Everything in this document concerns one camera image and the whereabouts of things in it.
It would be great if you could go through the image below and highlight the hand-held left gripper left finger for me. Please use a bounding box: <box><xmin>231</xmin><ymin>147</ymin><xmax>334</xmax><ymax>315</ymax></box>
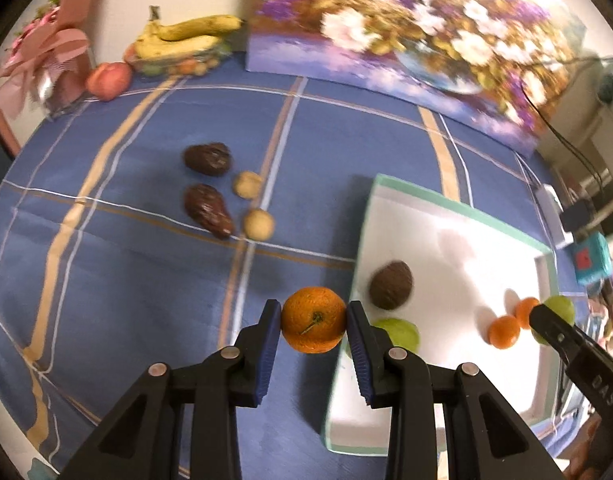
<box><xmin>59</xmin><ymin>299</ymin><xmax>282</xmax><ymax>480</ymax></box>

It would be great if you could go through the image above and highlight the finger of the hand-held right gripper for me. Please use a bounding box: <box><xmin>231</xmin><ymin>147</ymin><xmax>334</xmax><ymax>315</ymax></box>
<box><xmin>529</xmin><ymin>304</ymin><xmax>582</xmax><ymax>363</ymax></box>

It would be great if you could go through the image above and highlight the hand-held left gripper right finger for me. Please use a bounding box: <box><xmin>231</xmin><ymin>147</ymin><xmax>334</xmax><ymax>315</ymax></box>
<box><xmin>347</xmin><ymin>301</ymin><xmax>565</xmax><ymax>480</ymax></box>

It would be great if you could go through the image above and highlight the orange tangerine with stem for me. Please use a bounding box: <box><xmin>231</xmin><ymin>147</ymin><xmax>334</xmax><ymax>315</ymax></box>
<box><xmin>280</xmin><ymin>286</ymin><xmax>348</xmax><ymax>355</ymax></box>

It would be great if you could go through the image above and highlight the white tray with green rim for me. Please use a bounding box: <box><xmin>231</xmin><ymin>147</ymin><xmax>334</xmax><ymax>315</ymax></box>
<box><xmin>323</xmin><ymin>174</ymin><xmax>575</xmax><ymax>457</ymax></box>

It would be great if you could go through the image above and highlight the teal box with red label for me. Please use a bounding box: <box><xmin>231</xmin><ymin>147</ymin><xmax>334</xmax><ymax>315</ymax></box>
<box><xmin>571</xmin><ymin>232</ymin><xmax>613</xmax><ymax>286</ymax></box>

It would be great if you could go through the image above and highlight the dark grey device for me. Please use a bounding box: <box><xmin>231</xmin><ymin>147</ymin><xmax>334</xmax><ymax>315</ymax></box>
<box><xmin>559</xmin><ymin>200</ymin><xmax>595</xmax><ymax>231</ymax></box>

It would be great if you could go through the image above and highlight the white power adapter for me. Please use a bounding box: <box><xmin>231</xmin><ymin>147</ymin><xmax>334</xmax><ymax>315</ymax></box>
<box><xmin>535</xmin><ymin>184</ymin><xmax>572</xmax><ymax>248</ymax></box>

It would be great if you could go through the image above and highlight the tan longan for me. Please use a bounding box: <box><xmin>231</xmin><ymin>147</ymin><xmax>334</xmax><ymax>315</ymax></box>
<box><xmin>242</xmin><ymin>208</ymin><xmax>276</xmax><ymax>241</ymax></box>
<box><xmin>233</xmin><ymin>171</ymin><xmax>264</xmax><ymax>199</ymax></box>

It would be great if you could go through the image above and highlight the long dark brown date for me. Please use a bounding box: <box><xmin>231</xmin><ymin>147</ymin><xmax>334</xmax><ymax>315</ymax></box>
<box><xmin>184</xmin><ymin>183</ymin><xmax>236</xmax><ymax>239</ymax></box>

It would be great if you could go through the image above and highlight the wide dark brown date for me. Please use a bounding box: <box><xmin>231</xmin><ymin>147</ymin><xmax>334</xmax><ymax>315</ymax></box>
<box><xmin>183</xmin><ymin>142</ymin><xmax>233</xmax><ymax>177</ymax></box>

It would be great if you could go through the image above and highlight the clear plastic fruit box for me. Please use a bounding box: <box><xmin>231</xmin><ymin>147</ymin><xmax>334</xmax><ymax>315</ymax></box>
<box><xmin>136</xmin><ymin>42</ymin><xmax>232</xmax><ymax>77</ymax></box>

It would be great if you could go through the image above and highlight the red apple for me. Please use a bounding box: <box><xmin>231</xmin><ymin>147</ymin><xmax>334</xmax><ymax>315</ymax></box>
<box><xmin>85</xmin><ymin>62</ymin><xmax>133</xmax><ymax>102</ymax></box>

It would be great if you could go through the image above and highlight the yellow banana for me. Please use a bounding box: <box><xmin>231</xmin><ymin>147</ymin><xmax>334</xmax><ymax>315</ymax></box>
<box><xmin>135</xmin><ymin>35</ymin><xmax>222</xmax><ymax>60</ymax></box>
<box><xmin>146</xmin><ymin>14</ymin><xmax>243</xmax><ymax>42</ymax></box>

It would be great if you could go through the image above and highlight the flower painting canvas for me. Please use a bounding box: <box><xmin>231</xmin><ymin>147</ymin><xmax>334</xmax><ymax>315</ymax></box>
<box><xmin>245</xmin><ymin>0</ymin><xmax>587</xmax><ymax>156</ymax></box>

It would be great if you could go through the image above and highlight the glass vase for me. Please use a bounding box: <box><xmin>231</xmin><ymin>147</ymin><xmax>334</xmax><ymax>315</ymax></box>
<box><xmin>36</xmin><ymin>55</ymin><xmax>94</xmax><ymax>118</ymax></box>

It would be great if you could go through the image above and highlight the pink wrapped flower bouquet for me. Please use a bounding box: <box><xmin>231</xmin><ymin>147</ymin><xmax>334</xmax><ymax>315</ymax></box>
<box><xmin>0</xmin><ymin>0</ymin><xmax>104</xmax><ymax>116</ymax></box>

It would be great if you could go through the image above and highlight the black cable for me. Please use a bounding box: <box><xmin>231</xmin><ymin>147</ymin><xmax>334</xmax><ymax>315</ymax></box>
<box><xmin>521</xmin><ymin>55</ymin><xmax>613</xmax><ymax>191</ymax></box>

